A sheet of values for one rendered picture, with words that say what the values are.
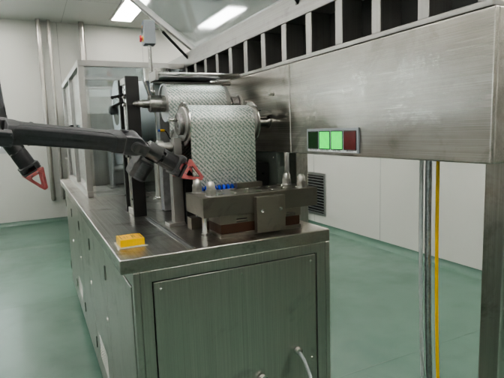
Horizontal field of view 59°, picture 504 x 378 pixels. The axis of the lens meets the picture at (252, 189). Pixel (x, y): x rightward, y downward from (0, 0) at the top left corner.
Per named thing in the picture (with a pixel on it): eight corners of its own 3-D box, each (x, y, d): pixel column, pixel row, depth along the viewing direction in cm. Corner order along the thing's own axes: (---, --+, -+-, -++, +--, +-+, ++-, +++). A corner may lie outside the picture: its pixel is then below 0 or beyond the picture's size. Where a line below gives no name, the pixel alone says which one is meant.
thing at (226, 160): (193, 193, 149) (190, 137, 147) (256, 187, 159) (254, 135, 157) (193, 193, 149) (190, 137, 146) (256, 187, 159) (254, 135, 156)
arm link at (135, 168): (136, 142, 131) (127, 130, 137) (116, 173, 133) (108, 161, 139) (168, 157, 139) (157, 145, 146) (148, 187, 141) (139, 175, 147)
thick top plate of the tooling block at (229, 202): (186, 211, 144) (185, 192, 143) (292, 199, 162) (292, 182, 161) (203, 218, 130) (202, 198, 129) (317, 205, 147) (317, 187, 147)
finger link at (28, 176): (52, 182, 163) (36, 160, 159) (55, 184, 157) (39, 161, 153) (35, 193, 160) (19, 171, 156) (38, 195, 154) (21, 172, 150)
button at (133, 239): (116, 243, 133) (115, 235, 133) (139, 240, 136) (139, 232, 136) (120, 248, 127) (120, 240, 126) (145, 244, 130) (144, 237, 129)
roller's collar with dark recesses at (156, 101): (147, 112, 173) (146, 95, 172) (163, 112, 176) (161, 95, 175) (151, 112, 168) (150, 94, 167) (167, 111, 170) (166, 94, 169)
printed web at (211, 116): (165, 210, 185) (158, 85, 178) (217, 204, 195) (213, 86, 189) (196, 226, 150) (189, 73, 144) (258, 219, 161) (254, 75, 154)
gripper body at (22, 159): (37, 163, 162) (24, 146, 159) (41, 165, 154) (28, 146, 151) (20, 173, 159) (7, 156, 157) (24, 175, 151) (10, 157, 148)
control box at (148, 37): (139, 46, 199) (137, 22, 198) (154, 46, 201) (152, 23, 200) (140, 43, 192) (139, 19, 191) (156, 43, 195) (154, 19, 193)
